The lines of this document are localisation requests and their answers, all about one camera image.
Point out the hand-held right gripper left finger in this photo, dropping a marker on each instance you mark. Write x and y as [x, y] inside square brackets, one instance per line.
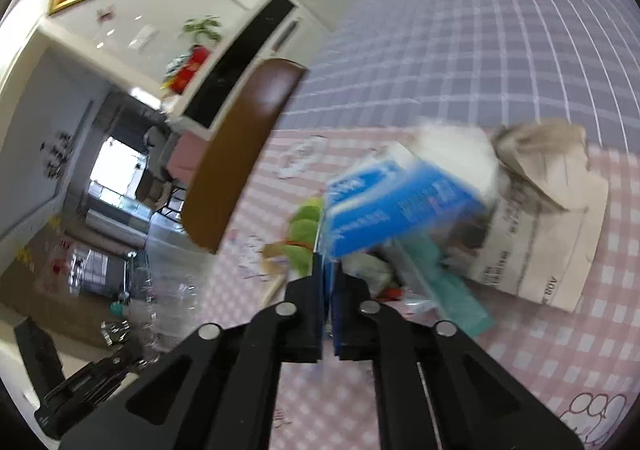
[302, 325]

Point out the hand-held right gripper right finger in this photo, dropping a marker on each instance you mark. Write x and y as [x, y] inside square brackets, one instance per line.
[356, 330]

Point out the blue white carton box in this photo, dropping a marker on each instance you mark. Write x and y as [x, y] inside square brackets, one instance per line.
[400, 210]

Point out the grey-brown paper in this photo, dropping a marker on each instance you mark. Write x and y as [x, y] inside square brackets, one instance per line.
[540, 160]

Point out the teal packet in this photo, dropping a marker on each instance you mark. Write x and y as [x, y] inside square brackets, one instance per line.
[450, 295]

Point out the clear plastic bag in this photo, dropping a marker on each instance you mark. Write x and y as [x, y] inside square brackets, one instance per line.
[175, 280]

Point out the pink checked tablecloth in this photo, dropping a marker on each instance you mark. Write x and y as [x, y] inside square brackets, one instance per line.
[550, 355]

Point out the white crumpled tissue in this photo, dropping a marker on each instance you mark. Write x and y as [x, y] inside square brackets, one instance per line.
[460, 155]

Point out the brown paper bag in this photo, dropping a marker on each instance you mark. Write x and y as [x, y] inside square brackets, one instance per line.
[545, 250]

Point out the grey armchair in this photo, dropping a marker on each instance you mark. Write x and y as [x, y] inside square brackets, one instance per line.
[159, 145]

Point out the white cabinet with black panel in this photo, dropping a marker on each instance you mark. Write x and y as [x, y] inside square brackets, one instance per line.
[240, 60]

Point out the purple checked tablecloth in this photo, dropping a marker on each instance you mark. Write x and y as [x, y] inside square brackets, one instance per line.
[475, 45]

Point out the potted green plant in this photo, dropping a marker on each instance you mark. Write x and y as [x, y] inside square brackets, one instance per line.
[204, 27]

